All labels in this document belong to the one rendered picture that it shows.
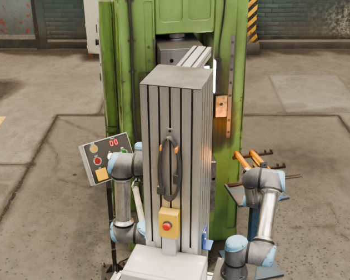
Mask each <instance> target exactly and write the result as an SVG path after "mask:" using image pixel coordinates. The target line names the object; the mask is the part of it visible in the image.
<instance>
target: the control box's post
mask: <svg viewBox="0 0 350 280"><path fill-rule="evenodd" d="M111 188H112V187H111V180H110V181H106V190H107V203H108V217H109V220H113V204H112V189H111ZM112 222H113V221H111V222H110V221H109V231H110V230H111V229H110V226H111V223H112ZM110 238H111V235H110ZM114 248H116V243H115V242H113V241H112V239H111V249H114ZM111 252H112V265H113V273H114V266H116V272H118V271H117V256H116V249H115V250H111Z"/></svg>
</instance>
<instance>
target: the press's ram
mask: <svg viewBox="0 0 350 280"><path fill-rule="evenodd" d="M185 36H186V38H185V39H184V40H181V41H169V40H167V39H166V35H165V34H160V35H157V34H155V38H156V66H157V65H158V64H164V65H172V66H176V65H177V64H178V63H179V62H180V60H181V59H182V58H183V57H184V56H185V55H186V54H187V53H188V51H189V50H190V49H191V48H192V47H193V46H203V45H202V43H201V42H200V41H199V40H198V39H197V37H196V36H195V35H194V34H193V33H186V35H185ZM203 68H209V65H208V64H207V65H204V66H203Z"/></svg>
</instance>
